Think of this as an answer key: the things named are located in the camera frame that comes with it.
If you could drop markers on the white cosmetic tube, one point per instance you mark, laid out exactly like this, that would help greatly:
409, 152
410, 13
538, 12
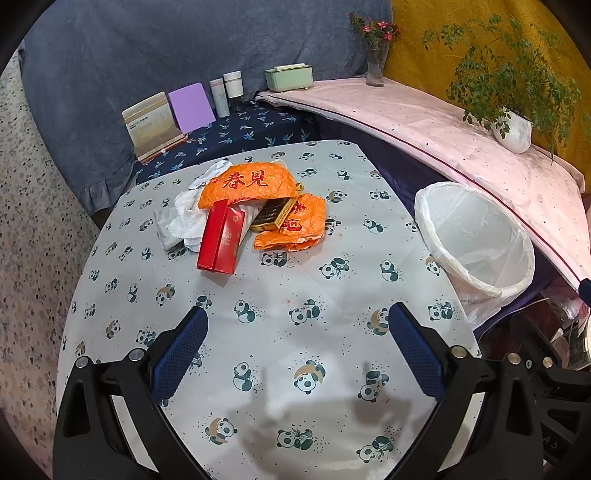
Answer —
219, 97

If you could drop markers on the open book on stand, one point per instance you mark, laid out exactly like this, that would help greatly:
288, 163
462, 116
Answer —
151, 127

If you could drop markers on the navy leaf print cloth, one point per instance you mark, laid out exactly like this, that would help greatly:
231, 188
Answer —
258, 125

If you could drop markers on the large orange plastic bag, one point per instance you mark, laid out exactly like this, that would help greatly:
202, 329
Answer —
249, 182

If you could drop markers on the yellow blanket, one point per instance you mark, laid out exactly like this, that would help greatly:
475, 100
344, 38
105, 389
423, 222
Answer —
432, 70

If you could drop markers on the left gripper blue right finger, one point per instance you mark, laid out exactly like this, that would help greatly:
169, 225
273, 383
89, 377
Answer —
422, 348

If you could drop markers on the white tissue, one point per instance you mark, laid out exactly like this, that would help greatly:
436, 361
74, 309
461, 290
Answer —
191, 220

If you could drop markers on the red cigarette box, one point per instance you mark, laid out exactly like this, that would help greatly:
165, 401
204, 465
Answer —
218, 251

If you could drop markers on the gold black cigarette box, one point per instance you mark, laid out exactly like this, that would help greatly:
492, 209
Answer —
275, 212

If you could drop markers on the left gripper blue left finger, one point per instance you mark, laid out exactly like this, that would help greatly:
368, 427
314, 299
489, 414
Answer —
173, 351

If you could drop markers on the potted green plant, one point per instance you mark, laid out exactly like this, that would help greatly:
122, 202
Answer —
505, 70

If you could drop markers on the pink bed sheet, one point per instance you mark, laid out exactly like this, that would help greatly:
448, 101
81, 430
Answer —
543, 192

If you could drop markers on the white cosmetic jar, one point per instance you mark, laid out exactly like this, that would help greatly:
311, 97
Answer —
233, 84

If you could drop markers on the blue grey blanket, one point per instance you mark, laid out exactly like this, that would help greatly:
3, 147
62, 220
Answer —
84, 62

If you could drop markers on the small orange plastic bag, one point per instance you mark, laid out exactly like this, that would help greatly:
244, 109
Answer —
303, 228

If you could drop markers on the green tissue box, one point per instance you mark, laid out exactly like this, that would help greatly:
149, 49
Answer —
289, 77

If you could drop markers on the panda print tablecloth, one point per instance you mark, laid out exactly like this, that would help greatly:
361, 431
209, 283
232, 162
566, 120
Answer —
299, 376

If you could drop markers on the grey towel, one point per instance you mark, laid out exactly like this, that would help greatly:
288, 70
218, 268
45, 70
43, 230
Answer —
163, 218

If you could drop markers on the white lined trash bin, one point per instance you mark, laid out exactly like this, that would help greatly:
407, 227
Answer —
487, 255

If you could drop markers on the purple notebook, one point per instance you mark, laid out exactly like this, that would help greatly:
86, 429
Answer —
191, 107

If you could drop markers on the glass vase with flowers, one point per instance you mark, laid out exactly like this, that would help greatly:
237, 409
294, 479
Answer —
378, 36

